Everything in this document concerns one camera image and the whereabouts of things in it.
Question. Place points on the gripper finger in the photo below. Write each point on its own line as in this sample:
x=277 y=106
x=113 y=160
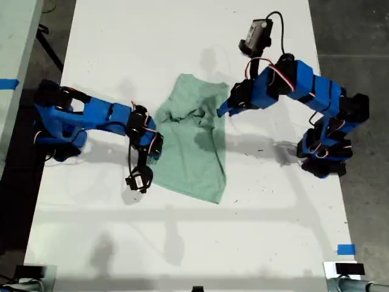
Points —
x=224 y=109
x=156 y=160
x=231 y=110
x=150 y=160

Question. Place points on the pale green T-shirt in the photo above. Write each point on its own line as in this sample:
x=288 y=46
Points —
x=188 y=158

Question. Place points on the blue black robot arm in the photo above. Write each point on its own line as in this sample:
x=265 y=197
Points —
x=316 y=88
x=97 y=115

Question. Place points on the small black clamp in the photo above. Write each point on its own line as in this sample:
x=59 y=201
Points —
x=198 y=289

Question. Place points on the black stand leg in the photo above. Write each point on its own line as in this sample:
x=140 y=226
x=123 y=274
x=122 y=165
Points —
x=48 y=48

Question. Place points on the long blue tape strip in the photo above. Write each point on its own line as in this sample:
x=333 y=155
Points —
x=9 y=83

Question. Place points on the small black box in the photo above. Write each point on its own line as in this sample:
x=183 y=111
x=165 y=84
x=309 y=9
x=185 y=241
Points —
x=28 y=271
x=349 y=269

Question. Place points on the pale side table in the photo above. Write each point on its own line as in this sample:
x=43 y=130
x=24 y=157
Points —
x=15 y=30

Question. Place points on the short blue tape strip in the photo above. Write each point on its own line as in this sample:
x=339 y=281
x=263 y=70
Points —
x=346 y=250

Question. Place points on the black camera stalk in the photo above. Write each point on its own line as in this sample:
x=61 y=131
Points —
x=142 y=156
x=255 y=68

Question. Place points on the black camera box white label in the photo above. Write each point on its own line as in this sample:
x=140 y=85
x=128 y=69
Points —
x=139 y=181

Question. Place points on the black camera box grey face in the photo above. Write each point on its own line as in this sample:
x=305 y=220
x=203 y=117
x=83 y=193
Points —
x=255 y=35

